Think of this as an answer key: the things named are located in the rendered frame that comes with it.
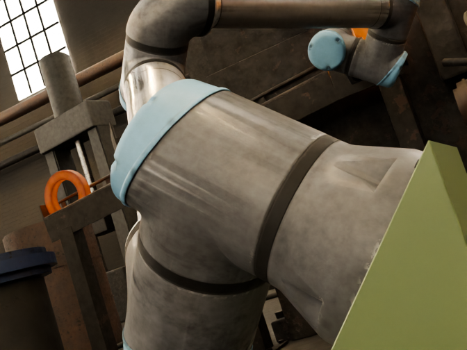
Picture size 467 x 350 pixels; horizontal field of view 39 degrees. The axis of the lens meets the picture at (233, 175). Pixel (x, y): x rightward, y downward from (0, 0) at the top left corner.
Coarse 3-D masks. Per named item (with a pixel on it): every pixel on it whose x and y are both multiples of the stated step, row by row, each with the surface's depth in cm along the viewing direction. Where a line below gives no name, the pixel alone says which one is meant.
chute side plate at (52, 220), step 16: (320, 80) 183; (336, 80) 181; (288, 96) 187; (304, 96) 185; (320, 96) 183; (336, 96) 181; (288, 112) 187; (304, 112) 185; (112, 192) 212; (80, 208) 218; (96, 208) 215; (112, 208) 212; (48, 224) 223; (64, 224) 220; (80, 224) 218
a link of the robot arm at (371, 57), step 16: (352, 48) 149; (368, 48) 148; (384, 48) 146; (400, 48) 146; (352, 64) 150; (368, 64) 149; (384, 64) 148; (400, 64) 147; (368, 80) 152; (384, 80) 149
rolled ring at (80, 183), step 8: (56, 176) 225; (64, 176) 224; (72, 176) 222; (80, 176) 222; (48, 184) 227; (56, 184) 227; (80, 184) 221; (48, 192) 227; (56, 192) 229; (80, 192) 221; (88, 192) 222; (48, 200) 227; (56, 200) 229; (48, 208) 227; (56, 208) 227
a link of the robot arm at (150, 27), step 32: (160, 0) 114; (192, 0) 114; (224, 0) 118; (256, 0) 122; (288, 0) 125; (320, 0) 129; (352, 0) 134; (384, 0) 138; (416, 0) 141; (128, 32) 117; (160, 32) 114; (192, 32) 117; (384, 32) 144
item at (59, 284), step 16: (32, 224) 411; (16, 240) 412; (32, 240) 409; (48, 240) 409; (96, 240) 440; (64, 256) 410; (96, 256) 427; (64, 272) 408; (96, 272) 422; (48, 288) 405; (64, 288) 406; (64, 304) 404; (112, 304) 427; (64, 320) 402; (80, 320) 404; (112, 320) 420; (64, 336) 401; (80, 336) 402
